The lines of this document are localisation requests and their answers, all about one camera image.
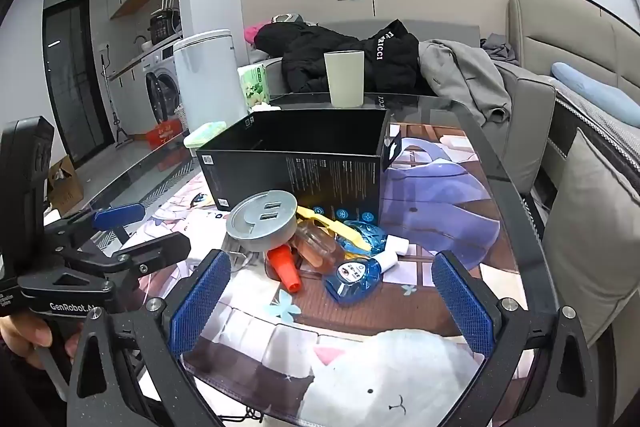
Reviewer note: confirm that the grey sofa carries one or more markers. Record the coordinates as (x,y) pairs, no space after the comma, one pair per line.
(530,132)

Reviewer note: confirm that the black cardboard box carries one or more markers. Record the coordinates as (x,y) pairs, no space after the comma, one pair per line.
(280,177)

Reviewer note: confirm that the grey jacket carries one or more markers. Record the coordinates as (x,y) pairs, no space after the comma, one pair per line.
(465,77)

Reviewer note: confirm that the person's left hand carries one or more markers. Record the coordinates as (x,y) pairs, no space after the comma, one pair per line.
(32,344)

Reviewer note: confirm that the standing mop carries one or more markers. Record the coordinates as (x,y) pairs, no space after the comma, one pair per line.
(117,122)

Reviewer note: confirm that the yellow plastic tool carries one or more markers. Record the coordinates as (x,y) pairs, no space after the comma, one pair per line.
(320,218)

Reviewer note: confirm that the brown cardboard box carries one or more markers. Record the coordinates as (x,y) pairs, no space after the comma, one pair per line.
(65,192)

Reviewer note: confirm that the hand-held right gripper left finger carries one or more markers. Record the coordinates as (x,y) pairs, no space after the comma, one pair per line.
(200,302)

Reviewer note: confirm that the dark grey garment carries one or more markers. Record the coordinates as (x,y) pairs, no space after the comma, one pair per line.
(497,49)

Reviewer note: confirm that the kitchen faucet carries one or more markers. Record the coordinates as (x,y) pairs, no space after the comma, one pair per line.
(141,42)

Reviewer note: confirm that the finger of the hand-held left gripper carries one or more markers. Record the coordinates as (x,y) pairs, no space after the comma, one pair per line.
(117,214)
(160,249)

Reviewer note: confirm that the grey bed blanket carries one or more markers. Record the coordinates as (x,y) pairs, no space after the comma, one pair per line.
(600,142)

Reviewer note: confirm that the red cone cap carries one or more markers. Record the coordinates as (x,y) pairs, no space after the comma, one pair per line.
(287,269)

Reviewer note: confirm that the beige padded headboard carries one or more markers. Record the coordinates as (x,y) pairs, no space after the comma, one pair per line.
(575,37)

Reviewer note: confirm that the crumpled white tissue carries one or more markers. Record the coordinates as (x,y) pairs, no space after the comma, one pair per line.
(265,107)

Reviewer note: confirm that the blue bottle with white cap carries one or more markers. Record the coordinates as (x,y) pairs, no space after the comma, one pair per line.
(365,234)

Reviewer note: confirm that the white trash can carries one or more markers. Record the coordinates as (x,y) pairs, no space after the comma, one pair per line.
(210,82)

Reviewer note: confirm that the pink cloth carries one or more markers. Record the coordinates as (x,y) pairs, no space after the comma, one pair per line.
(252,34)

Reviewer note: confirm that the grey cushion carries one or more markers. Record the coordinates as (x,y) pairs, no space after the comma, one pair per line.
(595,232)

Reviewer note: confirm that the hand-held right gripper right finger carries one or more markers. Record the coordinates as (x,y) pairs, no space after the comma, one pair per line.
(462,302)

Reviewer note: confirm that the black jacket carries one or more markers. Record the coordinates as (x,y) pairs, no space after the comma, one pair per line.
(320,52)

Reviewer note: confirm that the printed cartoon table mat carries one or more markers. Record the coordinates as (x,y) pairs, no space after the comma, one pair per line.
(435,207)

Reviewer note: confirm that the grey round socket hub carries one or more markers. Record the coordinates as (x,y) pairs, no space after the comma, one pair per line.
(260,219)

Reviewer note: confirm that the light blue pillow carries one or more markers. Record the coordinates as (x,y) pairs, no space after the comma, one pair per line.
(595,94)

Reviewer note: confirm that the blue bottle with round label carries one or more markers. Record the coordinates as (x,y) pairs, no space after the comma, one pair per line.
(350,279)

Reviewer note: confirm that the green tissue pack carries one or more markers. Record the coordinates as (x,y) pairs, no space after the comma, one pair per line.
(254,87)

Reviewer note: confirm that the dark glass door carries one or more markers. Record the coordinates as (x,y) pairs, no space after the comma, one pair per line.
(75,77)

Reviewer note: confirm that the white washing machine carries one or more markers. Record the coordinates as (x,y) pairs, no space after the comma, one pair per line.
(162,87)

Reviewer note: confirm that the green lidded wipes box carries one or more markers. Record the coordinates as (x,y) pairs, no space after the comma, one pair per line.
(205,137)

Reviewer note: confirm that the pale green cup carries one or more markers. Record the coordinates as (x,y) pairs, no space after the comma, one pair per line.
(345,79)

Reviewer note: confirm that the black countertop oven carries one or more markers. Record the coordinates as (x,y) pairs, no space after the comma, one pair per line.
(164,27)

